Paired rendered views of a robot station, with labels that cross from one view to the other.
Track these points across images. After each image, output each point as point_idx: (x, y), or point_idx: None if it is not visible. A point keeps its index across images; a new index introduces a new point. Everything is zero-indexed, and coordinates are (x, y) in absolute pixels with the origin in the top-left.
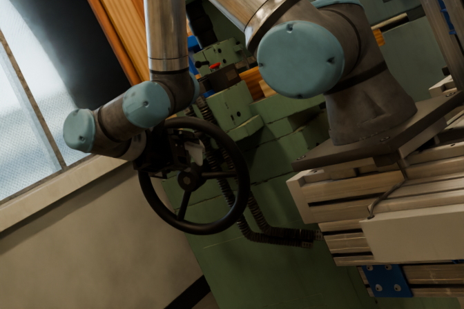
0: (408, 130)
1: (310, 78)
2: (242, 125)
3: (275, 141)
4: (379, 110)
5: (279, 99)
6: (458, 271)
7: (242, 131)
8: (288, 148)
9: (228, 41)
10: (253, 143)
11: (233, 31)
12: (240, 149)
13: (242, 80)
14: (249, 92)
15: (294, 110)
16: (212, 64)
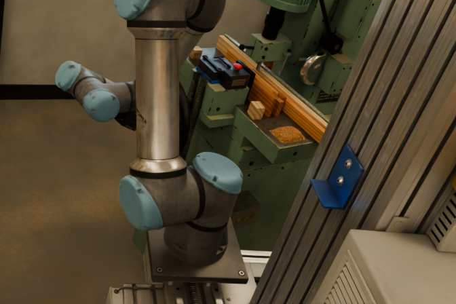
0: (177, 277)
1: (132, 219)
2: (210, 119)
3: (230, 138)
4: (186, 247)
5: (248, 124)
6: None
7: (207, 121)
8: (232, 149)
9: (283, 44)
10: None
11: (296, 39)
12: None
13: (252, 83)
14: (245, 97)
15: (250, 138)
16: (254, 51)
